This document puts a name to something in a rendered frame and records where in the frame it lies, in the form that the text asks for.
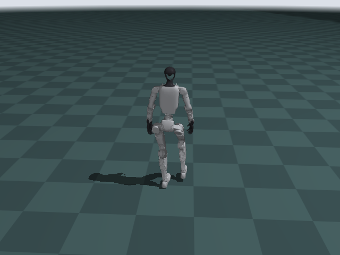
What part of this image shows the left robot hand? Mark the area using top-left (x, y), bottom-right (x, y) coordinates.
top-left (147, 120), bottom-right (153, 135)

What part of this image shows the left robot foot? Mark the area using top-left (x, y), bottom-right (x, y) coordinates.
top-left (161, 173), bottom-right (171, 188)

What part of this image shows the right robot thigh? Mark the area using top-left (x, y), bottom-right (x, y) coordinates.
top-left (173, 123), bottom-right (185, 150)

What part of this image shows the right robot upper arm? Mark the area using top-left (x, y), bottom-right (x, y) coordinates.
top-left (178, 87), bottom-right (191, 111)

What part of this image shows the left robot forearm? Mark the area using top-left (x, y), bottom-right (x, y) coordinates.
top-left (146, 107), bottom-right (154, 123)

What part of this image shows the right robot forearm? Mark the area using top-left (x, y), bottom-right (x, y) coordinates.
top-left (186, 105), bottom-right (194, 123)

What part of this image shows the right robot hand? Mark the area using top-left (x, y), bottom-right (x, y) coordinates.
top-left (187, 121), bottom-right (194, 134)

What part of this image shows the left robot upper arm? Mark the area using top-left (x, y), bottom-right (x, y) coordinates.
top-left (148, 86), bottom-right (160, 109)

